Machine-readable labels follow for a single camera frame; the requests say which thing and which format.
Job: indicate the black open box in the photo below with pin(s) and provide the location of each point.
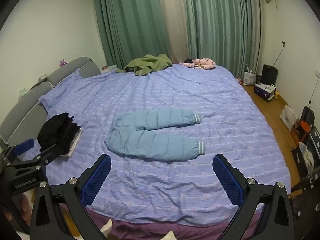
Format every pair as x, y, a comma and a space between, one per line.
308, 155

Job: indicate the stack of dark clothes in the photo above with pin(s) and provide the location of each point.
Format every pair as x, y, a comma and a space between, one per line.
58, 132

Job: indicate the white plastic bag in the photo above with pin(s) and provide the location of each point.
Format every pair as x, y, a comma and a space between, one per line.
288, 117

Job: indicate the dark blue printed box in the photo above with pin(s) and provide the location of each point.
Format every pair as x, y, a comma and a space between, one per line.
264, 91

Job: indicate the pink toy figure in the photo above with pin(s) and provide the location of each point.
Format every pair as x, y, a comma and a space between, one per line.
63, 63

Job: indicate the green curtain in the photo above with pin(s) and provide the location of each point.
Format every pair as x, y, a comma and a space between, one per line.
220, 22
125, 22

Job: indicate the grey upholstered headboard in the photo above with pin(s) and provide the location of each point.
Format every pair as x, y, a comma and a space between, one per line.
27, 100

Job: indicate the olive green garment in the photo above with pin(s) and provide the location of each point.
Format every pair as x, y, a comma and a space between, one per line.
147, 63

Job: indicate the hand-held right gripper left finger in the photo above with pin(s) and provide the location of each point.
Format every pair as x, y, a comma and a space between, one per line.
96, 180

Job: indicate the purple floral pillow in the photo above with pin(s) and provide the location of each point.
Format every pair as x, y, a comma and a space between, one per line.
72, 90

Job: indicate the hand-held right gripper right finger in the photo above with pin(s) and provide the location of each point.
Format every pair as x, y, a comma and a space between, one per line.
228, 182

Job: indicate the purple mattress cover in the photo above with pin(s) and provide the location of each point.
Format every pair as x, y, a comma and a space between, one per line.
155, 230

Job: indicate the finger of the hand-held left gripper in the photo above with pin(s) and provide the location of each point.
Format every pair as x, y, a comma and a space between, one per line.
23, 147
50, 153

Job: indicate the black and orange bag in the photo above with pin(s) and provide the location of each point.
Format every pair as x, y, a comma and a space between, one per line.
306, 123

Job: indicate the purple floral bed sheet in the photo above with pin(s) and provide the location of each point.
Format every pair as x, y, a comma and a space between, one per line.
175, 92

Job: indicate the black floor heater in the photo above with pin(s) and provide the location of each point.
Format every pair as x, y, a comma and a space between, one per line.
269, 75

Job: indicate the light blue padded pants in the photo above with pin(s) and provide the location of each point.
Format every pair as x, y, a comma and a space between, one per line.
155, 136

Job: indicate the pink patterned garment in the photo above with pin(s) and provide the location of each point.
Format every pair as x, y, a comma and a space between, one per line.
202, 63

